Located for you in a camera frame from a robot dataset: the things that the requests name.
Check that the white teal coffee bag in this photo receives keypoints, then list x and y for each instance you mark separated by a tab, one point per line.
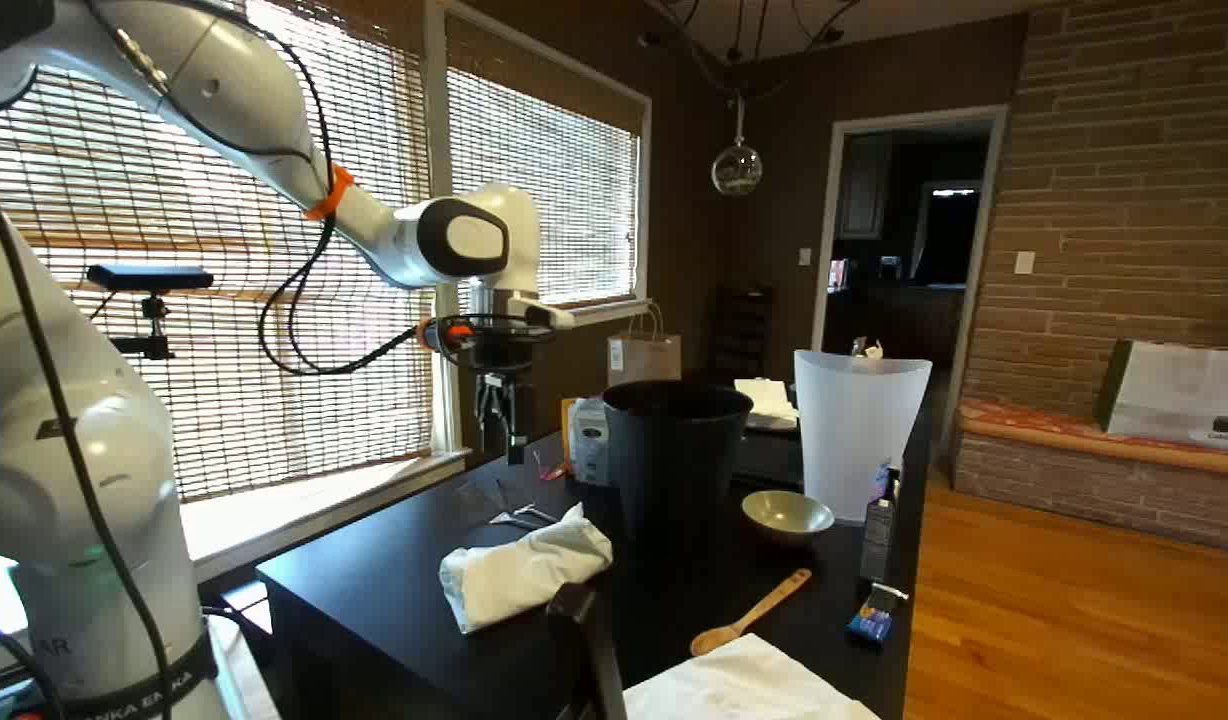
590	440

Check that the black trash bin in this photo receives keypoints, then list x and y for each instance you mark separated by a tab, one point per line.
672	466

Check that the white light switch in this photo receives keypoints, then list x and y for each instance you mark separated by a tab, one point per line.
1027	261

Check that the white leaning panel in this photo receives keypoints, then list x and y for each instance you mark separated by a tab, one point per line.
1178	385

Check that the white door frame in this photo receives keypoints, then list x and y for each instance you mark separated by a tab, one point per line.
821	265

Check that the pump dispenser bottle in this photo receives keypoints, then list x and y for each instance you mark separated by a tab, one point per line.
877	532

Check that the small bamboo window blind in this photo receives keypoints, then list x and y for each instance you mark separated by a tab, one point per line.
575	200

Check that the wooden spoon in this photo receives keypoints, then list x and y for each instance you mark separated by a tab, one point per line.
752	610

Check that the small blue box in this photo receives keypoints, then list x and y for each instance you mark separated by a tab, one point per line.
877	616

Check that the white napkin stack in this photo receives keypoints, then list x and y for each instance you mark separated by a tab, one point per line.
770	401

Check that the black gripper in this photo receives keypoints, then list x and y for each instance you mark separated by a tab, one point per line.
499	401

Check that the ceramic bowl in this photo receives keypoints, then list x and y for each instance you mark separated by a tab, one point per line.
785	515

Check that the folded white cloth blue stripe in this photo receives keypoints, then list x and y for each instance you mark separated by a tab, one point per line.
745	686

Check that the large bamboo window blind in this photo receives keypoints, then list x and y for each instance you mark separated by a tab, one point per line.
307	425

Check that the hanging glass globe lamp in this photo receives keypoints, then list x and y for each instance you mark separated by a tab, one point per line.
737	169

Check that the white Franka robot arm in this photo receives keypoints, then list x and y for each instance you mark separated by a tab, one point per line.
55	466

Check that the black camera on stand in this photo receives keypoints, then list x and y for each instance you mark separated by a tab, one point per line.
146	278

